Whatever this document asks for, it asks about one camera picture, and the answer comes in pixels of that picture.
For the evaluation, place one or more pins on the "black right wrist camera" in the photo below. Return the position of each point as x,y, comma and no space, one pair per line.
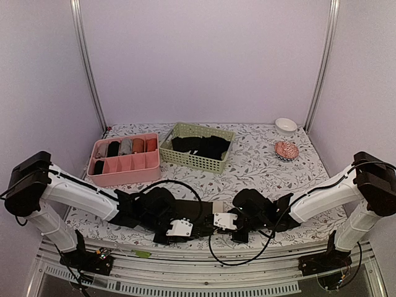
250,202

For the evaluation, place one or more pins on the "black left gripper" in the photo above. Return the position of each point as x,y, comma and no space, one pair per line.
173,239

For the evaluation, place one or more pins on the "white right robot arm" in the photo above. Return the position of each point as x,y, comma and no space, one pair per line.
368,180

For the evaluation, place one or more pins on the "grey rolled underwear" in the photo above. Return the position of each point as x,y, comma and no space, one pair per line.
125,147

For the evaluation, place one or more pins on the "green plastic basket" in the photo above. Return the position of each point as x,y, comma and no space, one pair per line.
186,159

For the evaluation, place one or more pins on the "left aluminium frame post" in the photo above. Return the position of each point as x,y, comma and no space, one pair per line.
84,52

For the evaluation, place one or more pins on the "dark green underwear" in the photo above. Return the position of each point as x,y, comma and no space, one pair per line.
201,214

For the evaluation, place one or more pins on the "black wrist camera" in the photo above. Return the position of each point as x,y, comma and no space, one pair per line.
158,203
250,202

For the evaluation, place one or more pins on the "black rolled underwear front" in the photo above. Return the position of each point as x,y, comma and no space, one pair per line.
98,167

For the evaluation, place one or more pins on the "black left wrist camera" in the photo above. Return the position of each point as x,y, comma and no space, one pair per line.
158,203

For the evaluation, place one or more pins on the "orange rolled underwear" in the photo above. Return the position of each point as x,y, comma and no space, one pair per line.
151,145

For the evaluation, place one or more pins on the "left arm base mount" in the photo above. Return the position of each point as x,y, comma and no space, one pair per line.
98,262

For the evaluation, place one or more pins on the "aluminium front rail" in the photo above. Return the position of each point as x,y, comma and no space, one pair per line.
241,272

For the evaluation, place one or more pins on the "white ceramic bowl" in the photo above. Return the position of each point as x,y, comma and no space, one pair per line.
285,126

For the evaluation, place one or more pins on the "black rolled underwear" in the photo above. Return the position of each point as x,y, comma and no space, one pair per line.
98,167
113,149

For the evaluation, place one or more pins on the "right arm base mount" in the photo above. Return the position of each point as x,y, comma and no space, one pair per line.
328,260

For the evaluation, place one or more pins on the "aluminium frame post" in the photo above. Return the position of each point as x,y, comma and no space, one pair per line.
84,52
325,59

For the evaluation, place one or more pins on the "beige rolled underwear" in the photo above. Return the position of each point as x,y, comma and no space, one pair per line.
102,150

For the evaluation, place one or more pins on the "green tape piece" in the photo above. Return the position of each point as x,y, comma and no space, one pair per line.
142,254

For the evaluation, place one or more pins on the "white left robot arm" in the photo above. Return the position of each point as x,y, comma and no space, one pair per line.
37,181

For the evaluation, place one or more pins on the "pink divided organizer box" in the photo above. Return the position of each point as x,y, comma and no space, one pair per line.
126,169

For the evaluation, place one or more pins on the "black clothes in basket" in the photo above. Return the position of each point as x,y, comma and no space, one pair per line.
211,147

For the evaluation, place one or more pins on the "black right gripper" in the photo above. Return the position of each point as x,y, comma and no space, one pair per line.
235,238

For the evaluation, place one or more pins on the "brown rolled underwear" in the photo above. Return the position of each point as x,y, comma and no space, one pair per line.
138,145

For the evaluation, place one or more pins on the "right aluminium frame post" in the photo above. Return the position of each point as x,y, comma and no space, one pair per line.
325,59

